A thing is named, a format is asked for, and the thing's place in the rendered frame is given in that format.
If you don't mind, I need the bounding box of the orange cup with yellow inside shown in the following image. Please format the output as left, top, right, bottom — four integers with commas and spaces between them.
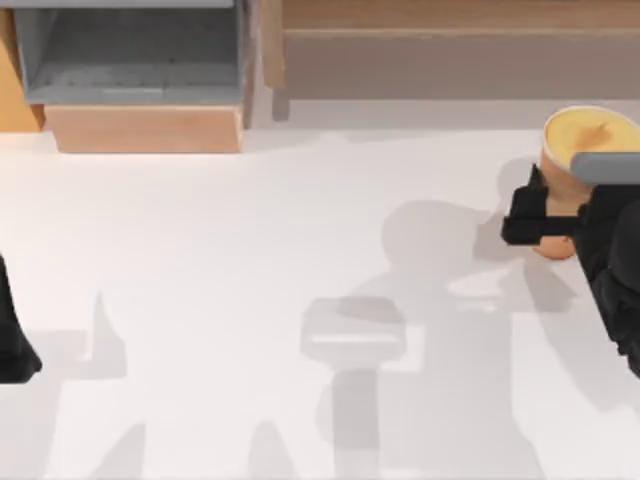
531, 105, 640, 262

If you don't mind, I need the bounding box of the wooden open shelf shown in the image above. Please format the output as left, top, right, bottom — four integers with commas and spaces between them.
262, 0, 640, 122

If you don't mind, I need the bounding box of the pale wooden drawer front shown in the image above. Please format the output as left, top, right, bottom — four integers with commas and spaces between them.
43, 103, 245, 154

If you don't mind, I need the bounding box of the wooden cupboard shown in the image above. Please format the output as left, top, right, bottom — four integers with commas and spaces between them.
0, 8, 47, 134

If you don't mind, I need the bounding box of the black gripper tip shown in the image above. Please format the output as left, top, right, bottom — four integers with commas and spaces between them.
0, 254, 44, 386

